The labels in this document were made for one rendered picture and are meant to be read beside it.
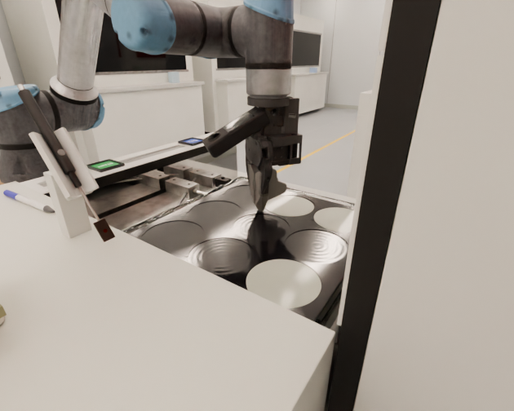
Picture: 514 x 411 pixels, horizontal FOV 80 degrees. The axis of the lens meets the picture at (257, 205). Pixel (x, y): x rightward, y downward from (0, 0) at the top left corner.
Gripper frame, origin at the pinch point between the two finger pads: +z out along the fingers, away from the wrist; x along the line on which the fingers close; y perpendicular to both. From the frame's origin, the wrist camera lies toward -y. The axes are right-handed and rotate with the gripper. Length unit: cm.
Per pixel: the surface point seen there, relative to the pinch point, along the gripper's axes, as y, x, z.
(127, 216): -23.6, 11.8, 3.2
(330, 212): 12.9, -6.0, 1.3
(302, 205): 9.7, -1.0, 1.3
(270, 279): -6.4, -19.7, 1.3
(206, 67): 109, 451, -16
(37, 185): -37.6, 14.4, -4.8
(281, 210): 4.5, -1.8, 1.2
